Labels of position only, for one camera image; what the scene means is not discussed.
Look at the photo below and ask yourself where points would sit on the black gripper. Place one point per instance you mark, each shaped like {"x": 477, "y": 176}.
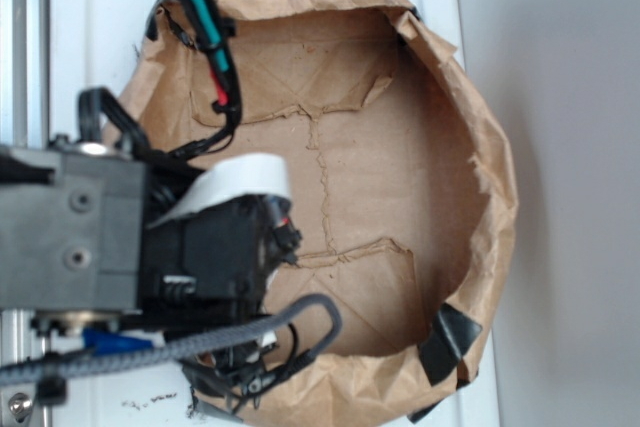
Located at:
{"x": 211, "y": 268}

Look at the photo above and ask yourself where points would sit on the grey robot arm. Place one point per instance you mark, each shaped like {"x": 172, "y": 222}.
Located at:
{"x": 95, "y": 237}

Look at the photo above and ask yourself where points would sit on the brown paper bag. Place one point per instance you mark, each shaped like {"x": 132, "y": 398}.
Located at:
{"x": 403, "y": 188}

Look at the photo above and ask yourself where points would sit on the white plastic tray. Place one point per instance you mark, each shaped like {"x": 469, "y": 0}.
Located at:
{"x": 97, "y": 43}

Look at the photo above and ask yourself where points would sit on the black wire bundle coloured sleeves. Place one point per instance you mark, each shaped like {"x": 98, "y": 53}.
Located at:
{"x": 212, "y": 42}

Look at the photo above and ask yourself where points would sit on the aluminium frame rail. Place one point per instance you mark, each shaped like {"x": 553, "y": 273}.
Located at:
{"x": 25, "y": 123}

